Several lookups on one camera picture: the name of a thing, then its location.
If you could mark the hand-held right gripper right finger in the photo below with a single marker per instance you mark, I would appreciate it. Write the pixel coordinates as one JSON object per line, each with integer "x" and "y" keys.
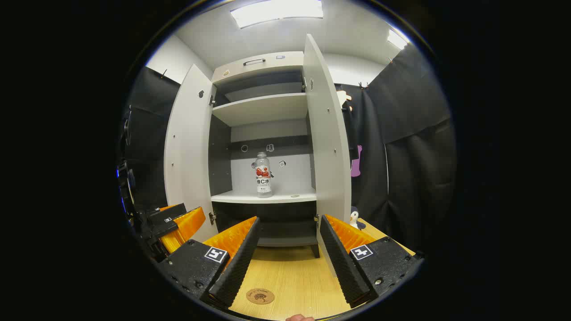
{"x": 341, "y": 263}

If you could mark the clear bottle with red label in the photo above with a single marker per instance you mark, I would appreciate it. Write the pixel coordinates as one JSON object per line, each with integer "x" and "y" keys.
{"x": 263, "y": 178}

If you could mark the white cabinet shelf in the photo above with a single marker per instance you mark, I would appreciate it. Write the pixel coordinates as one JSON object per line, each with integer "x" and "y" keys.
{"x": 263, "y": 196}
{"x": 263, "y": 109}

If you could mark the white cabinet drawer front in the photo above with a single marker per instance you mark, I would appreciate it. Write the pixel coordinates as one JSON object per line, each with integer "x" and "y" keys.
{"x": 267, "y": 71}

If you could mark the white cabinet door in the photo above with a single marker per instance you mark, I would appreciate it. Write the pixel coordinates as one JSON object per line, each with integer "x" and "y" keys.
{"x": 325, "y": 142}
{"x": 189, "y": 147}

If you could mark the white and grey cabinet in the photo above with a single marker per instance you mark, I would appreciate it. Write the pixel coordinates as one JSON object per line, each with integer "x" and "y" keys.
{"x": 221, "y": 156}

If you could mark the round brown coaster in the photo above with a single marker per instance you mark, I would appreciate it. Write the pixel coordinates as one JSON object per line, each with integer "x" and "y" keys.
{"x": 260, "y": 296}

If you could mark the ceiling light panel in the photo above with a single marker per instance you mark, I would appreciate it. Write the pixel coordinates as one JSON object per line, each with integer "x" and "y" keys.
{"x": 397, "y": 39}
{"x": 276, "y": 11}

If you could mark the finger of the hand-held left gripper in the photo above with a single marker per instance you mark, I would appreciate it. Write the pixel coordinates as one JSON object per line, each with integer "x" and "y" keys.
{"x": 158, "y": 225}
{"x": 185, "y": 227}

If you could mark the penguin plush toy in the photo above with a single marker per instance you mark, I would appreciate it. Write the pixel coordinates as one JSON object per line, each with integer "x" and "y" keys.
{"x": 354, "y": 219}

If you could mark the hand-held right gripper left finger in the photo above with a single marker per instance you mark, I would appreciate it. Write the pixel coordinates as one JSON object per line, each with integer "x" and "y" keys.
{"x": 241, "y": 263}

